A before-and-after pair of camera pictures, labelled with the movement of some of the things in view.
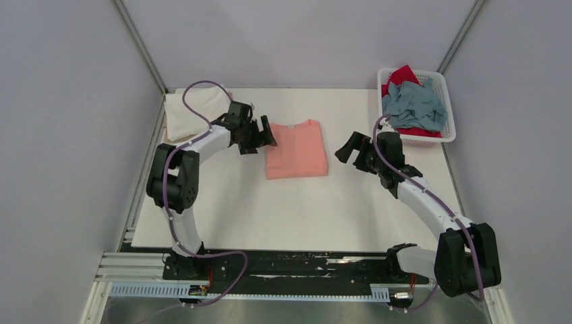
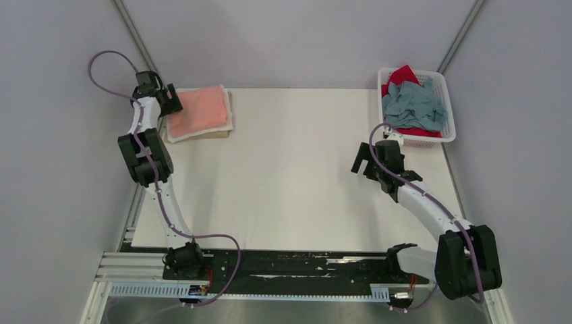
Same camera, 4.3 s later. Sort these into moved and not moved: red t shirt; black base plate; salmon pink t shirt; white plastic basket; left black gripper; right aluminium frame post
Moved: salmon pink t shirt; left black gripper
Not moved: black base plate; red t shirt; right aluminium frame post; white plastic basket
